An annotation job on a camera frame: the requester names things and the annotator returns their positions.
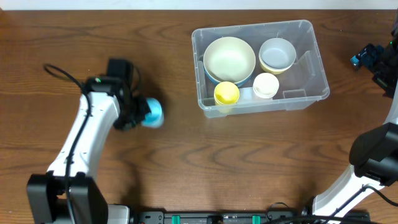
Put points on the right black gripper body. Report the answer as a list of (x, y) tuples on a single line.
[(379, 62)]

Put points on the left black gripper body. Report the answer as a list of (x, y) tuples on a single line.
[(138, 111)]

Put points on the light blue cup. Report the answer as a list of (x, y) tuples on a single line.
[(155, 118)]

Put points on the yellow cup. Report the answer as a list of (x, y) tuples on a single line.
[(226, 93), (225, 108)]

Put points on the grey small bowl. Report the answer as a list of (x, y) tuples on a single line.
[(277, 53)]

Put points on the cream large bowl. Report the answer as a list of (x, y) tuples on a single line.
[(229, 59)]

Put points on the dark blue bowl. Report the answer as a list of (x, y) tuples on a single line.
[(238, 84), (205, 71)]

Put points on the yellow small bowl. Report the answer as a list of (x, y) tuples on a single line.
[(274, 71)]

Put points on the pale green cup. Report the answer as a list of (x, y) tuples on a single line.
[(266, 84)]

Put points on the pink cup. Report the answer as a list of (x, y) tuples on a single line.
[(263, 97)]

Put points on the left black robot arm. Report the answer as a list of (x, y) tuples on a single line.
[(67, 192)]

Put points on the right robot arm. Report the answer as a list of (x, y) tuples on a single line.
[(373, 155)]

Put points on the clear plastic storage container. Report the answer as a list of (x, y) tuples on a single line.
[(301, 85)]

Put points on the white label sticker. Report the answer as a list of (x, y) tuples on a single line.
[(246, 95)]

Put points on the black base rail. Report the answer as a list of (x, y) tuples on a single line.
[(275, 215)]

